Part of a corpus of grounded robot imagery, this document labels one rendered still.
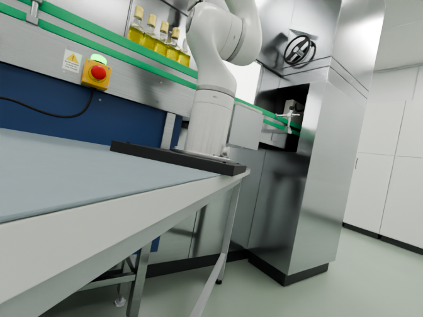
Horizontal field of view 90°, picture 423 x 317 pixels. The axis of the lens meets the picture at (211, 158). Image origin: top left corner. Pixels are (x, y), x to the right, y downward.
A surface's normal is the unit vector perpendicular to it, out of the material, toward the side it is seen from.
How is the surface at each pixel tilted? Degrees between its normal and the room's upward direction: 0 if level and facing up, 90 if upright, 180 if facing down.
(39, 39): 90
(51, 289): 90
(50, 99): 90
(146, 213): 90
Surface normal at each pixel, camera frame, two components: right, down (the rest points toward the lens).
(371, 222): -0.79, -0.15
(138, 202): 0.95, 0.18
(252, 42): 0.43, 0.33
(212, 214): 0.58, 0.12
